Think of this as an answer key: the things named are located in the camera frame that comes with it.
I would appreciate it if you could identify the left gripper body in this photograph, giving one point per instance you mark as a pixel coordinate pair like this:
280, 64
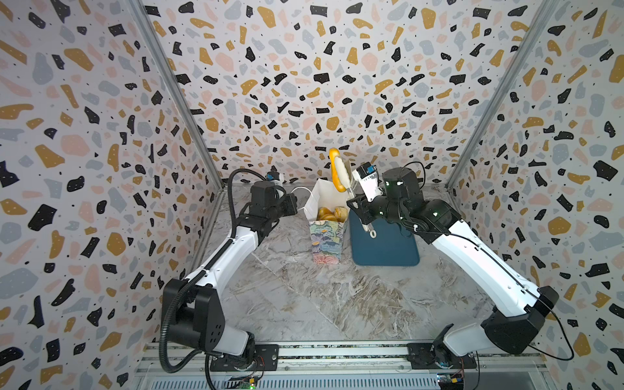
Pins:
276, 212

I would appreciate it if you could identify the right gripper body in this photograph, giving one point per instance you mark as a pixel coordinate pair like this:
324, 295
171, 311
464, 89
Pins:
361, 210

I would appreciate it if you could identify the small yellow bread roll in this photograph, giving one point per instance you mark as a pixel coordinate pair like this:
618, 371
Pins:
325, 214

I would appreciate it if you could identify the floral paper bag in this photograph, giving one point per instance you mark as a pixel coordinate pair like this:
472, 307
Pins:
327, 237

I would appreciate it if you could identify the twisted bread stick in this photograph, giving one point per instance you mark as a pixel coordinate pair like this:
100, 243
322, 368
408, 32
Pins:
332, 154

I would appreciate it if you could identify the round bun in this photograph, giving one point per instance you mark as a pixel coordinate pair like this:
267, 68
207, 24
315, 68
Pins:
341, 214

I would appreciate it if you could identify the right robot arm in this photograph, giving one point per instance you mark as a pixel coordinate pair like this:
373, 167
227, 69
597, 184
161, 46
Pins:
520, 307

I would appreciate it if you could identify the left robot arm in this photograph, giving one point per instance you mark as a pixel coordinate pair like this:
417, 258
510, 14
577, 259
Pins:
193, 320

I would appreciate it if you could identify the teal tray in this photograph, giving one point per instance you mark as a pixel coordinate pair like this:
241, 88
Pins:
393, 246

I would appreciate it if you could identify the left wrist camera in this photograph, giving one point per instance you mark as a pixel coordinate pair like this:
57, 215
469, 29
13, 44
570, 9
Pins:
275, 177

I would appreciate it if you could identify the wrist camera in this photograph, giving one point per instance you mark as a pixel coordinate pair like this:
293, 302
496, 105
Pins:
367, 177
275, 177

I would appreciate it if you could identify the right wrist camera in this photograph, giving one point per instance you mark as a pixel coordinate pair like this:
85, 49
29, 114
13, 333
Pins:
367, 177

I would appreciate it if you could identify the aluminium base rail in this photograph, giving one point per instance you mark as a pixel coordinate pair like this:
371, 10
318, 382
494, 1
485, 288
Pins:
350, 365

